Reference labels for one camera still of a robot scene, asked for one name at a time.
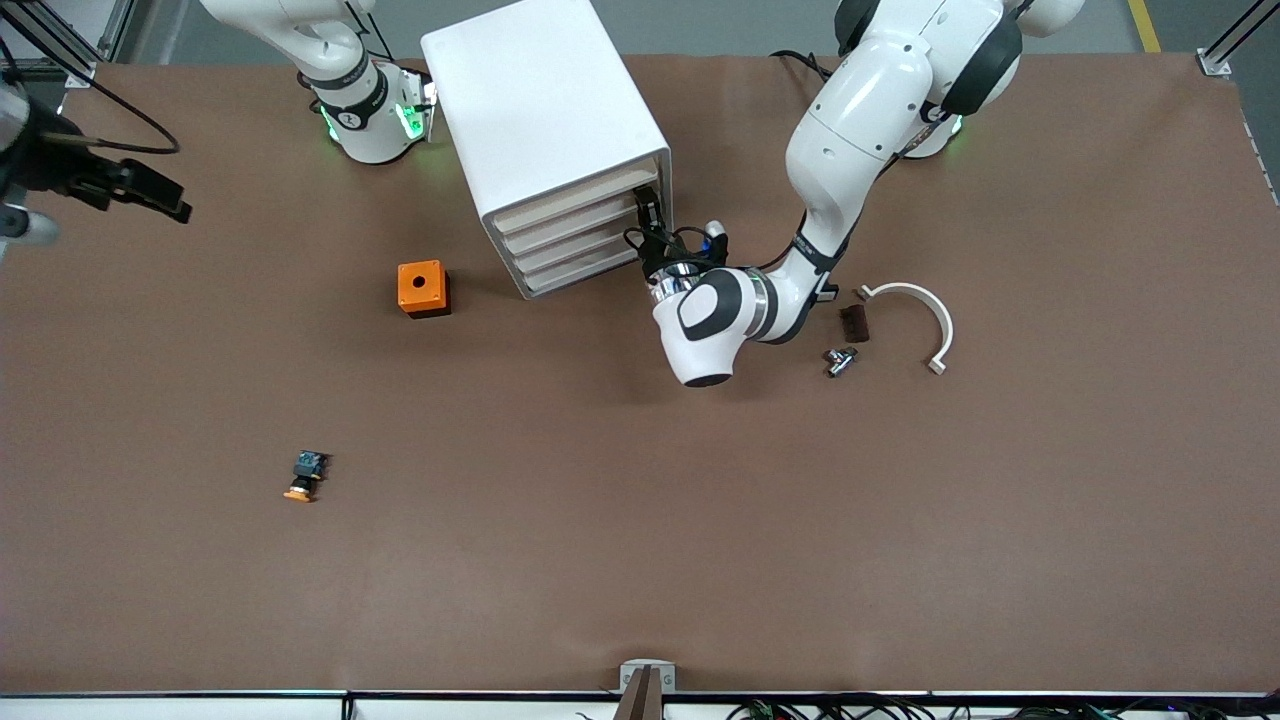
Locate white plastic drawer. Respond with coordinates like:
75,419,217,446
520,232,651,295
508,210,646,273
488,155,661,233
498,185,646,253

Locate right arm base connector plate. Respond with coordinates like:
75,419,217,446
395,62,439,143

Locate white drawer cabinet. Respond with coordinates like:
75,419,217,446
419,0,674,301

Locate orange capped push button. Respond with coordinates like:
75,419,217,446
283,450,332,504

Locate orange box with round hole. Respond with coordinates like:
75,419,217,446
397,260,452,320

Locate brown paper table cover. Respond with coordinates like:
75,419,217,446
0,50,1280,696

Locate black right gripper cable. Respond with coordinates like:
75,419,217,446
0,35,181,156

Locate slanted aluminium frame profile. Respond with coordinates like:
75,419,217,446
0,0,98,91
1200,0,1280,79

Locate upright aluminium frame profile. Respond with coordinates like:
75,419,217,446
95,0,136,61

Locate thick black base cable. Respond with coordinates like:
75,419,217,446
768,48,833,83

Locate thin black base cable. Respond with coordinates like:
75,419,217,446
340,5,396,66

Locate white half ring clamp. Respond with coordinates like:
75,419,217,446
857,282,955,376

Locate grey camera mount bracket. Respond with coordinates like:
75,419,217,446
619,659,677,694

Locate dark camera support post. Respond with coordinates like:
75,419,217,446
612,666,667,720

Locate tangled black cables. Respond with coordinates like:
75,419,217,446
575,695,1280,720

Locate white black-edged table frame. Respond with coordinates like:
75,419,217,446
0,688,1280,720

